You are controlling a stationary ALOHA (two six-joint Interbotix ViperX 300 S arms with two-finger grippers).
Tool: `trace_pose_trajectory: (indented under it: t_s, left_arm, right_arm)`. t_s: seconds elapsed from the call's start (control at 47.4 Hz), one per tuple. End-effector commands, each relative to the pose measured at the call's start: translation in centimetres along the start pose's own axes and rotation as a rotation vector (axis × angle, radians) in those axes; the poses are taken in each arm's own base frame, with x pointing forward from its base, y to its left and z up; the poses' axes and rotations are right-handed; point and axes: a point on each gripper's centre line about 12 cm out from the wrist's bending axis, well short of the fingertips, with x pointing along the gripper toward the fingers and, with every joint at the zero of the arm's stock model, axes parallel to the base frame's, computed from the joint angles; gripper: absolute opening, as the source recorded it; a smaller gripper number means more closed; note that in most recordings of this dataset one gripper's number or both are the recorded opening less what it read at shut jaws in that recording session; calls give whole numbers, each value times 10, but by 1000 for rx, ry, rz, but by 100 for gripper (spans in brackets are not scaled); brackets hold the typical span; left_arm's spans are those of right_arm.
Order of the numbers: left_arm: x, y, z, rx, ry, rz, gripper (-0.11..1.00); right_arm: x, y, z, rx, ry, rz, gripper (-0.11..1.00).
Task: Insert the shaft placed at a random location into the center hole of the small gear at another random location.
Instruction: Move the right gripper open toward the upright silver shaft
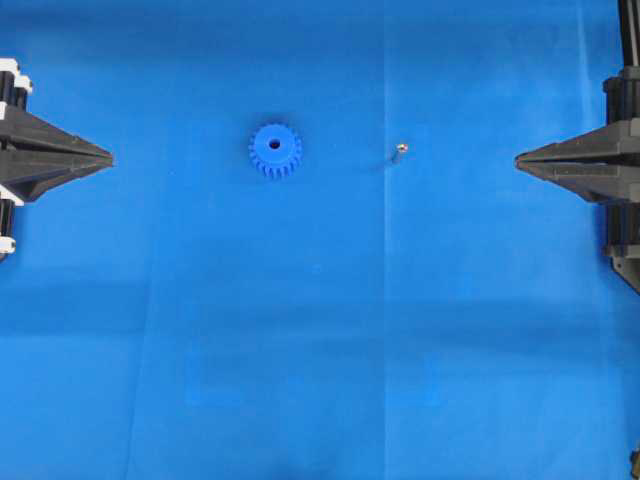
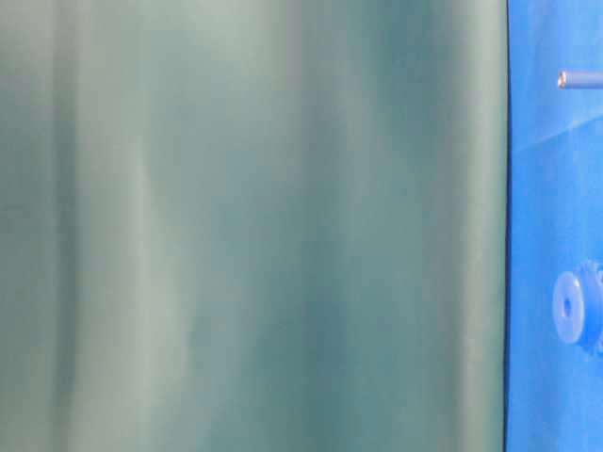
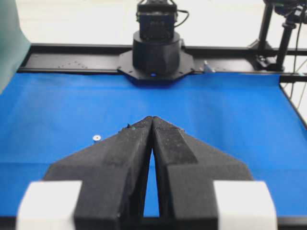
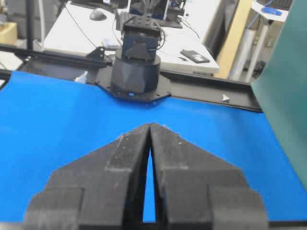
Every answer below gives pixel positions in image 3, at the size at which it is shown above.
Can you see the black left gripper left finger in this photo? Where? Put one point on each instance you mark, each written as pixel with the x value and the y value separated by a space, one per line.
pixel 114 176

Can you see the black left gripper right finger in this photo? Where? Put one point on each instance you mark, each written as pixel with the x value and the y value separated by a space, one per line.
pixel 185 170

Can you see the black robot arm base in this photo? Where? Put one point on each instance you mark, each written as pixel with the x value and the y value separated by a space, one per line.
pixel 156 42

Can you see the blue table mat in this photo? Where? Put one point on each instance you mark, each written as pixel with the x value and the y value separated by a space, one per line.
pixel 45 117

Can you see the black octagonal mounting plate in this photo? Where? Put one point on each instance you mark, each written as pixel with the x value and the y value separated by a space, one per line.
pixel 125 66

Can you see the green curtain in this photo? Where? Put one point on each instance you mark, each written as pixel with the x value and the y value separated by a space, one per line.
pixel 14 46

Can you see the small silver bracket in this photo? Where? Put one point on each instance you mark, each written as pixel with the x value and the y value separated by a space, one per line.
pixel 207 68

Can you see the black aluminium frame rail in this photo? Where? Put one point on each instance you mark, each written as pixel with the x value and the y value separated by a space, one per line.
pixel 92 59

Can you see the black vertical frame post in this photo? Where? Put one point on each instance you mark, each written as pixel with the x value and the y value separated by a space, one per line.
pixel 261 43

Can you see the black camera stand post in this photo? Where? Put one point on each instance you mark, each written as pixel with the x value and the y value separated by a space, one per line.
pixel 294 13

